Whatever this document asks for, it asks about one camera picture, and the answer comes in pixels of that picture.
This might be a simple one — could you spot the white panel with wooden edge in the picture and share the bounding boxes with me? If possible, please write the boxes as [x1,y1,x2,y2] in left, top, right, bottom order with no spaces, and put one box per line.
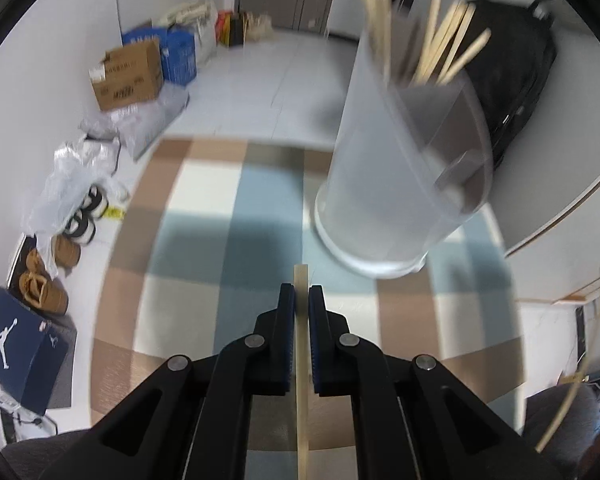
[502,157,600,376]

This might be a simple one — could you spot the blue cardboard box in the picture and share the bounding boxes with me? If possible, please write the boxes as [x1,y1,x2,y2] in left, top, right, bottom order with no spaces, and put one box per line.
[121,20,198,86]

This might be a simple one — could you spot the brown suede boot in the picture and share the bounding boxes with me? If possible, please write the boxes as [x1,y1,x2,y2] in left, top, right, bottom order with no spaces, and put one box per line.
[19,270,70,317]
[25,235,82,271]

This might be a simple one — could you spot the white plastic utensil holder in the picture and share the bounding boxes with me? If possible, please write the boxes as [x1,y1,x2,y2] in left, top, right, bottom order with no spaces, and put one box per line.
[314,10,496,280]

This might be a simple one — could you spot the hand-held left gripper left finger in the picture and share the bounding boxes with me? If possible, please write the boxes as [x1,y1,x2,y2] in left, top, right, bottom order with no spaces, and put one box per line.
[40,282,297,480]

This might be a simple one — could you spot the beige shopping bag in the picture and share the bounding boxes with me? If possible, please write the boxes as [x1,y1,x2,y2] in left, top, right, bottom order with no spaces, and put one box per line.
[242,10,273,43]

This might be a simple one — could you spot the wooden chopsticks bunch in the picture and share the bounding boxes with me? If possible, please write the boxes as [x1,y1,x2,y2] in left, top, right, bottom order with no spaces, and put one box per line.
[361,0,492,88]

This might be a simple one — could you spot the beige folded clothes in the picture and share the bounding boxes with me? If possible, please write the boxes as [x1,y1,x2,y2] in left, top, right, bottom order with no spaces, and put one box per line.
[155,0,218,26]

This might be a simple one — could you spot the brown cardboard box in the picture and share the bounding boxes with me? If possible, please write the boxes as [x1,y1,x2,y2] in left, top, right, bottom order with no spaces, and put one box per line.
[89,39,163,112]

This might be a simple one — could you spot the black white sneaker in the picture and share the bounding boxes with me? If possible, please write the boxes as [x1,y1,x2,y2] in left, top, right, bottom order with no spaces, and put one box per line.
[62,210,97,246]
[80,185,112,220]

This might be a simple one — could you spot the single wooden chopstick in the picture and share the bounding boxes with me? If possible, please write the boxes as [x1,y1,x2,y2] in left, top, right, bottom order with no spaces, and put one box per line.
[292,262,312,480]
[535,305,600,453]

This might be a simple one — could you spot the white plastic sack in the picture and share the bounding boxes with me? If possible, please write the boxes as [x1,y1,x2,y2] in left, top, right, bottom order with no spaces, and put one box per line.
[192,15,220,66]

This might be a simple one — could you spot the navy shoe box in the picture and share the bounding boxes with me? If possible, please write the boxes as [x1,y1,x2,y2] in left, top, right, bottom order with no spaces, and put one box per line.
[0,286,78,417]

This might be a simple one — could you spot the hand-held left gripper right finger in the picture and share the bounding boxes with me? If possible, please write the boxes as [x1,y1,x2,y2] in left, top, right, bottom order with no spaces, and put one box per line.
[307,284,563,480]

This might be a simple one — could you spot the checkered tablecloth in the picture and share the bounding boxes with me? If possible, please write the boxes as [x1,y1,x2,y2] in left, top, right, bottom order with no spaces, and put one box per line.
[90,137,526,480]

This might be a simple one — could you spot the clear plastic bag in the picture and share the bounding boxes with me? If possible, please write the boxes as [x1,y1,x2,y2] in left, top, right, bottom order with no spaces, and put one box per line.
[27,135,131,281]

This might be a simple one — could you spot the orange black paper bag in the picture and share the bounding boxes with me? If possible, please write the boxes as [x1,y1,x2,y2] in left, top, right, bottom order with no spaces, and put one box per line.
[215,10,248,48]

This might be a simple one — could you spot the black backpack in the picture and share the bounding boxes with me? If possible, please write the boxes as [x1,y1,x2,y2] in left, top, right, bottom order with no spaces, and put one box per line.
[460,0,558,171]

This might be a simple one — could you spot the grey plastic parcel bag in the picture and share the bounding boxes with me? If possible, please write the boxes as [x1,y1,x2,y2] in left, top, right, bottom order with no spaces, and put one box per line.
[77,85,191,161]

